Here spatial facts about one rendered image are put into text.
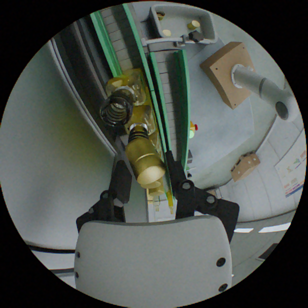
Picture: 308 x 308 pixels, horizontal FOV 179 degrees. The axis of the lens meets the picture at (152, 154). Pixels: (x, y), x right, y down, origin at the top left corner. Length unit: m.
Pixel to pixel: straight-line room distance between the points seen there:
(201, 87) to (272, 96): 0.34
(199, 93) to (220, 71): 0.18
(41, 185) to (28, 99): 0.12
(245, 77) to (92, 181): 0.60
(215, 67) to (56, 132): 0.52
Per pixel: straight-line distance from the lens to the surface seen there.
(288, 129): 3.74
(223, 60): 0.50
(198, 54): 0.53
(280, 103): 0.40
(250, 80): 0.47
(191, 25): 0.50
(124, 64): 0.34
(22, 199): 0.16
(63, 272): 0.22
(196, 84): 0.54
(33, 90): 0.20
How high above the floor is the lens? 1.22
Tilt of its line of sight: 38 degrees down
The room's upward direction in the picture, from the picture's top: 174 degrees clockwise
